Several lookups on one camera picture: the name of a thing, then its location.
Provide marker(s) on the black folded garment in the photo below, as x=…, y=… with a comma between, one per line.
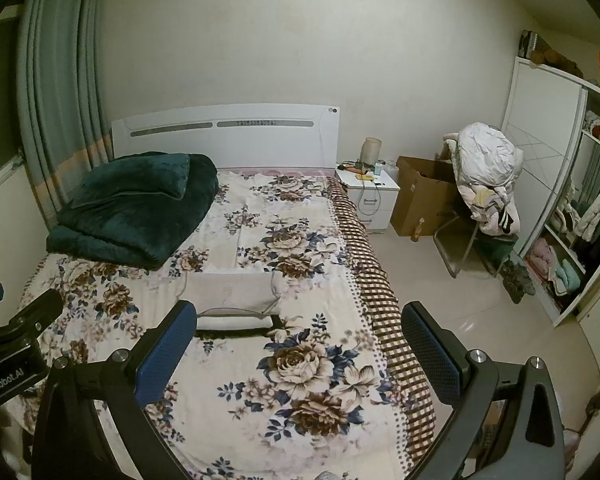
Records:
x=240, y=333

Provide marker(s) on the metal frame chair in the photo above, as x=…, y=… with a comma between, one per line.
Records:
x=500, y=247

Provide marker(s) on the white wardrobe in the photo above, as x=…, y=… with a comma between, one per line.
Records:
x=535, y=160

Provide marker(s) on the white nightstand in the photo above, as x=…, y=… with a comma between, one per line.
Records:
x=375, y=200

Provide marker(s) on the pink folded clothes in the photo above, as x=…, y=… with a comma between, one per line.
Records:
x=540, y=257

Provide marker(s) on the beige table lamp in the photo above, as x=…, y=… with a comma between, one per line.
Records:
x=371, y=150

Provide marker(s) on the yellow item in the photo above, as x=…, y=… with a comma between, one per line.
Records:
x=365, y=176

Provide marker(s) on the grey long-sleeve shirt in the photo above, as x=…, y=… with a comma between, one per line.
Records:
x=227, y=290

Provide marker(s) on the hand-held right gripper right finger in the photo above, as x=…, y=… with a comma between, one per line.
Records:
x=430, y=355

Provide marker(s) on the dark box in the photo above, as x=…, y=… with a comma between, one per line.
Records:
x=529, y=46

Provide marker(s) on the black white striped garment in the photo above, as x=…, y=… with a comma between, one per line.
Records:
x=505, y=221

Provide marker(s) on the grey green curtain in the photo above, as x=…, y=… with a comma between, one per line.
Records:
x=55, y=85

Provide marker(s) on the brown plush items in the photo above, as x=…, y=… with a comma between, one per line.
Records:
x=555, y=60

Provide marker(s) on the white folded garment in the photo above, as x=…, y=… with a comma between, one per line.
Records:
x=230, y=321

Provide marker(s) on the white headboard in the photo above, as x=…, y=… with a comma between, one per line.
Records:
x=230, y=135

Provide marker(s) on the fuzzy green slippers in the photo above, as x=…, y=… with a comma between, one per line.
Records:
x=517, y=280

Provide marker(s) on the small teal jar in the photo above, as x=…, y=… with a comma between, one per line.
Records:
x=379, y=167

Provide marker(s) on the large cardboard box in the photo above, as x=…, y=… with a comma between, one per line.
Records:
x=420, y=195

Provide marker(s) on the teal folded clothes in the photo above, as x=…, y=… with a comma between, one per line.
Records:
x=567, y=275

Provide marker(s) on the white hanging jacket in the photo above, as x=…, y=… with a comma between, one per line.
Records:
x=597, y=207

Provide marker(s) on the small brown bottle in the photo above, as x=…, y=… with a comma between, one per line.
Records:
x=418, y=229

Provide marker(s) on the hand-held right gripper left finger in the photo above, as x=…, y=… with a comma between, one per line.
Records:
x=164, y=355

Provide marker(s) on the dark green folded blanket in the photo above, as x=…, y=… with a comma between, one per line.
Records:
x=130, y=210

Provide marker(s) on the bed with floral sheet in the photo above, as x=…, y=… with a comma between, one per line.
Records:
x=290, y=270

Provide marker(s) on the white puffer jacket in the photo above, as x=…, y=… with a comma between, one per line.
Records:
x=487, y=155

